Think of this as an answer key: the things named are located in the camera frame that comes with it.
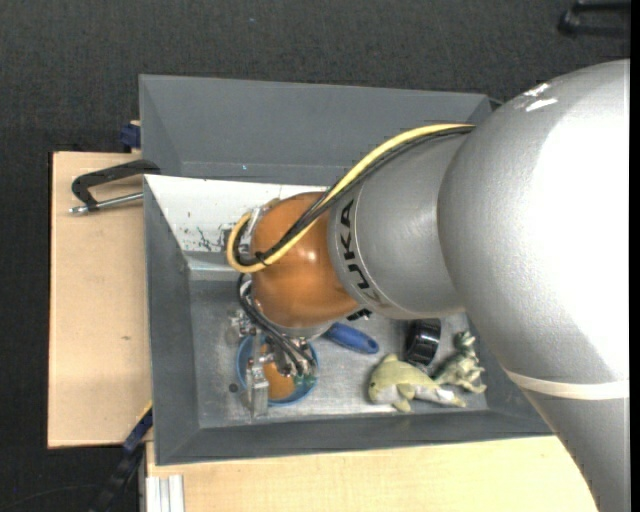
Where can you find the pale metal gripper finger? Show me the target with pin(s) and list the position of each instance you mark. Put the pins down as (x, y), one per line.
(263, 397)
(249, 397)

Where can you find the orange ball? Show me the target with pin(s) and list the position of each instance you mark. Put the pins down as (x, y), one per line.
(280, 384)

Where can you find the blue round bowl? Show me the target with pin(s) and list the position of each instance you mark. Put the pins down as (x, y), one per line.
(243, 362)

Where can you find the green plush dolphin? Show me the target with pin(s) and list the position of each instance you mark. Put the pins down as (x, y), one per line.
(400, 382)

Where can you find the black ribbed cylinder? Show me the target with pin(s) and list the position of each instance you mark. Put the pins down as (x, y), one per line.
(422, 342)

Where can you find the pale cardboard board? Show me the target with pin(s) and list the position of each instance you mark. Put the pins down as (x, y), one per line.
(95, 310)

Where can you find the green toy dinosaur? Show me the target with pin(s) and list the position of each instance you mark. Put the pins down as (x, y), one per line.
(462, 367)

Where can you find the grey metal bin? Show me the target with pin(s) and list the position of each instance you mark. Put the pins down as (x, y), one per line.
(210, 130)

